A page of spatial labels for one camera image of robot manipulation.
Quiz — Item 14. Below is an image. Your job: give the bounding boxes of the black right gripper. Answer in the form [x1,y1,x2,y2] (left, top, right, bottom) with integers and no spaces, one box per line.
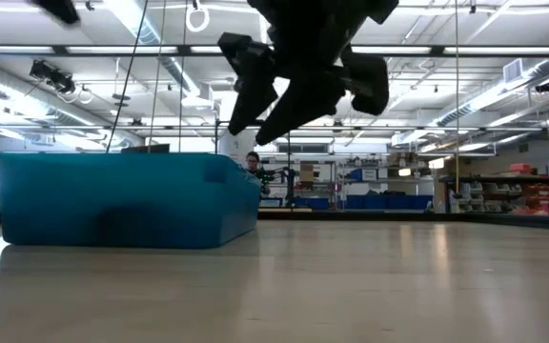
[216,0,399,147]

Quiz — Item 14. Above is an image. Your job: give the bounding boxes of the blue plastic bin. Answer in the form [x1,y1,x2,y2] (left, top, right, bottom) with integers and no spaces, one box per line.
[0,151,262,250]

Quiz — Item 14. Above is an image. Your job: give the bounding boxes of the white column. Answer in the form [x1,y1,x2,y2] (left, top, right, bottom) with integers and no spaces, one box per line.
[217,127,257,166]

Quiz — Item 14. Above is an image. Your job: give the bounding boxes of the person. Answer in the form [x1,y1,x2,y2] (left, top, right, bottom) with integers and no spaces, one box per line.
[244,151,272,197]

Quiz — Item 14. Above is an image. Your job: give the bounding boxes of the blue and white box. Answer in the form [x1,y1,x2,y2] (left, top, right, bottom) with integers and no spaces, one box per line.
[350,167,378,182]

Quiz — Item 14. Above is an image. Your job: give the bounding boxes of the metal shelf rack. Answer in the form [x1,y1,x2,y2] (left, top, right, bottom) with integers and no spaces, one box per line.
[334,151,436,213]

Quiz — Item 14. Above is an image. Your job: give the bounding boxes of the black room monitor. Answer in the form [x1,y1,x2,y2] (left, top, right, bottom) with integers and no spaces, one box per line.
[120,143,171,154]

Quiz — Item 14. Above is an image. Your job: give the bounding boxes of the blue storage crate row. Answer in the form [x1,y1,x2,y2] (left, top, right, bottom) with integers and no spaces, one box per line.
[343,192,434,211]

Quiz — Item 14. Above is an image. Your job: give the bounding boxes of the yellow vertical pole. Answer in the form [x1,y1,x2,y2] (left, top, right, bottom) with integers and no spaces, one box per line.
[453,0,461,197]

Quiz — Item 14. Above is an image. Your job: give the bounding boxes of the shelf with red bins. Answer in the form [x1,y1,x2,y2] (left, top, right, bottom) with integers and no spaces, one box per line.
[438,161,549,216]

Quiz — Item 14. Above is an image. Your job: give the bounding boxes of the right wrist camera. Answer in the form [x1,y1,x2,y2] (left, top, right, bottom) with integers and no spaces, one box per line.
[348,51,391,117]

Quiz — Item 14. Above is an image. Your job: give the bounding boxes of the white hanging ring cord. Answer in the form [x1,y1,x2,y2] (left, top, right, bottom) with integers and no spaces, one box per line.
[185,0,211,33]

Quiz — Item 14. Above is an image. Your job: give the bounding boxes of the tan hanging cord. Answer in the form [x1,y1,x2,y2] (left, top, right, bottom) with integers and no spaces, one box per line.
[146,0,168,154]

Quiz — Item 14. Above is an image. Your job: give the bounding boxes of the black hanging cable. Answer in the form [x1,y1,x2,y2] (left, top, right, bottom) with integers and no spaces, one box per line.
[105,0,150,154]

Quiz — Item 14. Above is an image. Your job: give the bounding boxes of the black aluminium table frame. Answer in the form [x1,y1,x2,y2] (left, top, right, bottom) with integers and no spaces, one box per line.
[0,205,549,232]

